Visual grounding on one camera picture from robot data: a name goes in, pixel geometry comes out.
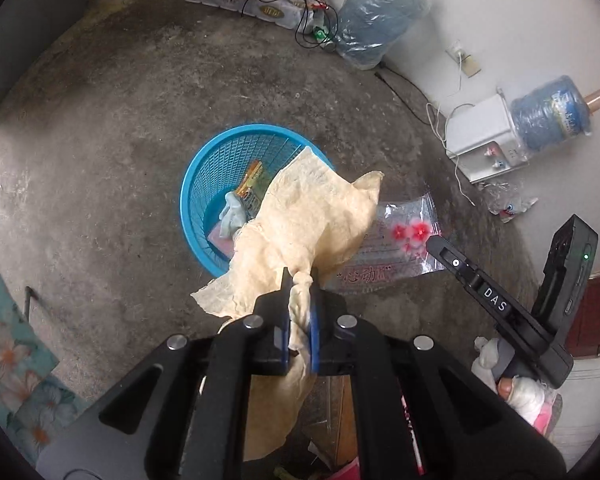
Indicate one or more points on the large water jug lying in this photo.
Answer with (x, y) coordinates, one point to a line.
(367, 29)

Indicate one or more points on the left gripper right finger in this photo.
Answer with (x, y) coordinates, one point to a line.
(420, 414)

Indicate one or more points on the beige paper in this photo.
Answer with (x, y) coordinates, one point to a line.
(310, 219)

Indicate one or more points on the blue plastic trash basket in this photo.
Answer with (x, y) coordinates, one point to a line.
(218, 168)

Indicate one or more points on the floral teal blanket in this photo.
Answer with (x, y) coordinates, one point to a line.
(35, 406)

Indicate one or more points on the white water dispenser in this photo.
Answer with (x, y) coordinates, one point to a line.
(483, 140)

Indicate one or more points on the clear flower printed bag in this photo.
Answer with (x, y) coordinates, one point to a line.
(393, 249)

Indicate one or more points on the yellow snack wrapper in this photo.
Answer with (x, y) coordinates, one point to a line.
(253, 186)

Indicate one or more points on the white gloved right hand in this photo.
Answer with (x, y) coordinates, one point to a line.
(535, 402)

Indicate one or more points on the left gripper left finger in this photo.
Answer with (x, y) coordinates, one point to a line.
(181, 413)

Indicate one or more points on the white power strip tray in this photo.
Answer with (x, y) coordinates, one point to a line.
(303, 15)

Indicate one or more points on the blue water jug on dispenser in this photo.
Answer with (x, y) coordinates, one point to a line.
(553, 114)

